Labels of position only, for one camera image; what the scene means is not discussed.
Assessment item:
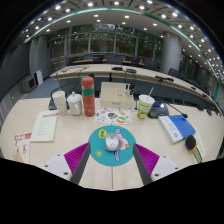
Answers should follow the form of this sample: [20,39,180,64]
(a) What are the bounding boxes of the white lidded mug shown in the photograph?
[66,91,84,117]

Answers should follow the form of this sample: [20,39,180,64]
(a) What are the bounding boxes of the blue and white book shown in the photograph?
[157,114,197,145]

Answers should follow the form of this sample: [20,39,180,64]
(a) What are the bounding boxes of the black handheld microphone orange ring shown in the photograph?
[184,134,204,164]

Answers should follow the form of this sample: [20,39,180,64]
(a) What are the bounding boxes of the white paper leaflet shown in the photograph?
[30,110,60,143]

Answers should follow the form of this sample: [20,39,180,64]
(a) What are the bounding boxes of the long curved conference desk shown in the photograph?
[49,63,218,104]

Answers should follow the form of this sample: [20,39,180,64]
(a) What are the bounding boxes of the white booklet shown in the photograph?
[191,128,208,163]

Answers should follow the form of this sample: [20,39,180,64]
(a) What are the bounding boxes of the dark office chairs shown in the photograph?
[66,53,214,98]

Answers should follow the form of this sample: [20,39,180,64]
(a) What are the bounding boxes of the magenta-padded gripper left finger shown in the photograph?
[42,142,92,185]

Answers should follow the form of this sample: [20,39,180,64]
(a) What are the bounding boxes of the printed paper cup with straw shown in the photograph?
[136,87,156,120]

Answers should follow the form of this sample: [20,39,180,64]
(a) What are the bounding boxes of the red thermos bottle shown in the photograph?
[80,75,97,118]

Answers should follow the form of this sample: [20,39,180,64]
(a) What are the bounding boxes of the ceiling lights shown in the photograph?
[23,0,224,73]

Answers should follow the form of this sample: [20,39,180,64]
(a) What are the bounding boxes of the red and white leaflet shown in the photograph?
[13,132,33,164]

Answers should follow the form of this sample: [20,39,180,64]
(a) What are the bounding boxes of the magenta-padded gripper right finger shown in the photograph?
[132,143,183,186]

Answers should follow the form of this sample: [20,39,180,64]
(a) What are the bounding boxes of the colourful sticker sheet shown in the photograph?
[94,106,133,126]

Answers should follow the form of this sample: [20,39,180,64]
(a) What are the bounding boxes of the round teal cartoon mouse pad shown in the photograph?
[87,125,137,167]

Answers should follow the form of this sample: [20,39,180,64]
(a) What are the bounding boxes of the black conference microphone console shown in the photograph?
[147,101,189,120]

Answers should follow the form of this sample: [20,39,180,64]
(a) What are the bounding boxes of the silver computer mouse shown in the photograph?
[104,132,121,152]

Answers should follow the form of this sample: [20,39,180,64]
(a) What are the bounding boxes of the beige cardboard box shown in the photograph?
[99,81,136,110]

